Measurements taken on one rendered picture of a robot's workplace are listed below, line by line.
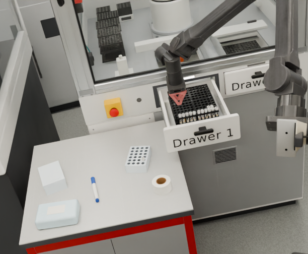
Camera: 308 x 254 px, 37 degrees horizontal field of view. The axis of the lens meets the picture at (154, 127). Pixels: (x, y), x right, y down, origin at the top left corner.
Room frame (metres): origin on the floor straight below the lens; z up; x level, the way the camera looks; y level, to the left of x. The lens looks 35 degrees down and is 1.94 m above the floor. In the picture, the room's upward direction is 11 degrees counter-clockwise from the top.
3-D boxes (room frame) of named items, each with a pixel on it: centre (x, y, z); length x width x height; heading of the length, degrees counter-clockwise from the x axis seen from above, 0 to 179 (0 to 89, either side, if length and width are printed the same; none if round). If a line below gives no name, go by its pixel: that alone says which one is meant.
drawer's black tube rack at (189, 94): (1.64, -0.17, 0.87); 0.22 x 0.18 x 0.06; 1
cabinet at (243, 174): (2.24, -0.21, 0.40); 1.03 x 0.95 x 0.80; 91
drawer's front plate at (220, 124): (1.44, -0.18, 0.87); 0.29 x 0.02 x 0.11; 91
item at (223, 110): (1.65, -0.17, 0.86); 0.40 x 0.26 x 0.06; 1
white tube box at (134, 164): (1.47, 0.08, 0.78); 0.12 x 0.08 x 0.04; 165
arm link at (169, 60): (1.54, -0.11, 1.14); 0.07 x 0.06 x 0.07; 18
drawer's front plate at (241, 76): (1.76, -0.49, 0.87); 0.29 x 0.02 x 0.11; 91
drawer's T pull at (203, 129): (1.41, -0.18, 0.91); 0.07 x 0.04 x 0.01; 91
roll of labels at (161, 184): (1.30, 0.01, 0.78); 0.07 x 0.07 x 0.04
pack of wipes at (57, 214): (1.25, 0.40, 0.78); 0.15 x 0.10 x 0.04; 87
